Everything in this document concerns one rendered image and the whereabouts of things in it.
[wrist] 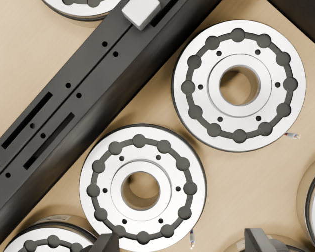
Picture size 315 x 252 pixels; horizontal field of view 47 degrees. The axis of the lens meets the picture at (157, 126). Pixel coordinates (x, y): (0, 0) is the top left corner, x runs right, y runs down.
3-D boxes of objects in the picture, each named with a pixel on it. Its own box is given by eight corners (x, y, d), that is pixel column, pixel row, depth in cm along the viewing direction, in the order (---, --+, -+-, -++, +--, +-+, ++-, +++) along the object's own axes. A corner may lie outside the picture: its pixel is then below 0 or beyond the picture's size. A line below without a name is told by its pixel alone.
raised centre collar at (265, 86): (239, 131, 28) (240, 132, 27) (193, 87, 28) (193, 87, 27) (285, 84, 27) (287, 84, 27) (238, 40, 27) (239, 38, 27)
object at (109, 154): (146, 275, 29) (145, 278, 29) (56, 190, 29) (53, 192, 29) (232, 186, 28) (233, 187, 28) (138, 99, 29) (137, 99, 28)
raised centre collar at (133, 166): (143, 233, 29) (142, 235, 28) (98, 190, 29) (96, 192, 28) (185, 188, 28) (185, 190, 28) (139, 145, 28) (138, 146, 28)
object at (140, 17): (141, 32, 21) (139, 27, 20) (124, 16, 21) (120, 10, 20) (162, 8, 21) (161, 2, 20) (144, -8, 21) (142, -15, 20)
